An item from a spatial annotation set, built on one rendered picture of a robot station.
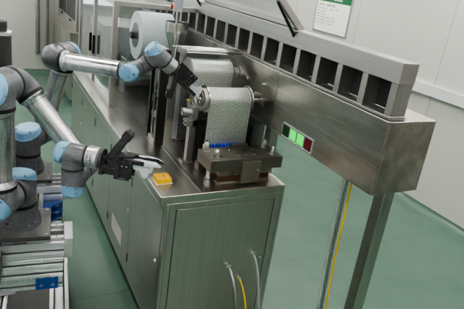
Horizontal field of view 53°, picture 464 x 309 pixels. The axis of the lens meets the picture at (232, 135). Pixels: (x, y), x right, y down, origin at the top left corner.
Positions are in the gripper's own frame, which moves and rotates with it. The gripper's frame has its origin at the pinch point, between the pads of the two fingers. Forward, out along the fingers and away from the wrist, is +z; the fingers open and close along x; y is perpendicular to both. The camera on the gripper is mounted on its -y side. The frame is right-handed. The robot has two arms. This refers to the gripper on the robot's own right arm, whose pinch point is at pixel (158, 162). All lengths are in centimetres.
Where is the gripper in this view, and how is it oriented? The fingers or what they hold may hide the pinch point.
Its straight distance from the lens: 158.7
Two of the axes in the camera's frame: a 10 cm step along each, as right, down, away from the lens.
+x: -0.9, 1.9, -9.8
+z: 9.8, 1.7, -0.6
